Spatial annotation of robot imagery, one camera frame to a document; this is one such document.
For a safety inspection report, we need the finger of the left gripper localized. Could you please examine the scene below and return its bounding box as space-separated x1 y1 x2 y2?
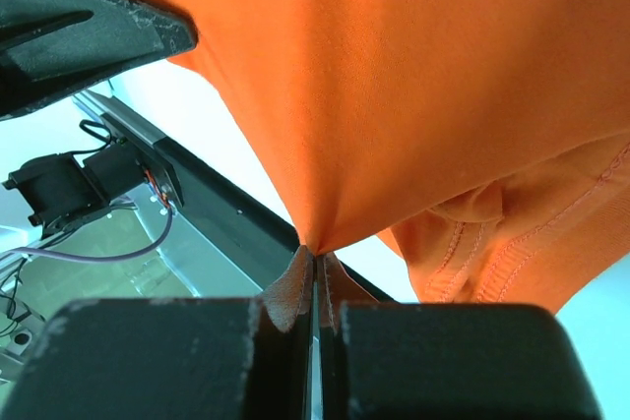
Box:
1 0 197 120

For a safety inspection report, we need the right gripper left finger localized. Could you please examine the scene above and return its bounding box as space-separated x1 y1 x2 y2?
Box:
1 248 314 419

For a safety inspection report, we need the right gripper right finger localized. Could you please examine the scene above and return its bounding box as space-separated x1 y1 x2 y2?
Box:
316 254 601 419

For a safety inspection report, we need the orange t-shirt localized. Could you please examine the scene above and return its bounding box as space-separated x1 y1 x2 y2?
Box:
152 0 629 312

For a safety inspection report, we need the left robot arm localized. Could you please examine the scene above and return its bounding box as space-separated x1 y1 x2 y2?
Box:
1 0 197 236

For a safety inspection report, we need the aluminium frame rail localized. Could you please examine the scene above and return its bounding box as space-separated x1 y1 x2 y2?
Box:
72 90 166 147

